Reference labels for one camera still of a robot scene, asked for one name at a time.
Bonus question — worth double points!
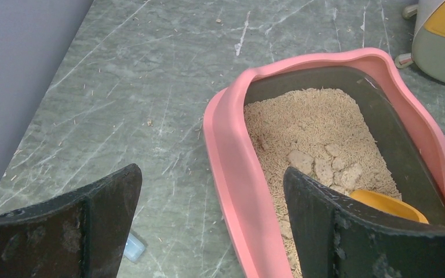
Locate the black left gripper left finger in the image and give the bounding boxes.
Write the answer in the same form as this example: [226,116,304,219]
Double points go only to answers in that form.
[0,164,143,278]

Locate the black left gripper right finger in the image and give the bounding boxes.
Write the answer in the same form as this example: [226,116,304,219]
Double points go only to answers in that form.
[283,167,445,277]

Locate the yellow litter scoop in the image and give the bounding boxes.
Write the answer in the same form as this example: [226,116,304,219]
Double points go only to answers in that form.
[349,189,429,224]

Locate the pink cat litter box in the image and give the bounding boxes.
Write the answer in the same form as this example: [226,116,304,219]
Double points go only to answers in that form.
[203,47,445,277]

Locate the beige cat litter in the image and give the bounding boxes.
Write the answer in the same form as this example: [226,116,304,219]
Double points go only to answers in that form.
[244,89,402,277]

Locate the small light blue object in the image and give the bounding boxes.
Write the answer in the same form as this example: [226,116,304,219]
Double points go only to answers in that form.
[123,232,145,263]

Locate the round pastel drawer cabinet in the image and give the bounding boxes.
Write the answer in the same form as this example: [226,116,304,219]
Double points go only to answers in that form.
[394,1,445,83]

